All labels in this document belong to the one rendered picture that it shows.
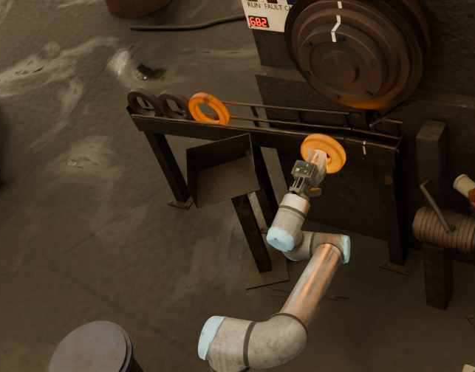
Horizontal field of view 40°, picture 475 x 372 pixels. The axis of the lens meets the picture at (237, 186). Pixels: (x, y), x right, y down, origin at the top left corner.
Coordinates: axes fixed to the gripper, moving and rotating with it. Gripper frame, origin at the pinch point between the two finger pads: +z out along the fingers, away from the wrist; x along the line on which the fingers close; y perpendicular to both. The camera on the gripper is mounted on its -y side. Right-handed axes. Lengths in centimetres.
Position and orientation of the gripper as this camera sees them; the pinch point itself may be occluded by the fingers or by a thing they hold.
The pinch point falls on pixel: (322, 150)
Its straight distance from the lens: 222.2
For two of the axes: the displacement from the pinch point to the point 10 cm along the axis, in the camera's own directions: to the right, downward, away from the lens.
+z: 4.0, -8.7, 3.0
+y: -3.8, -4.5, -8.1
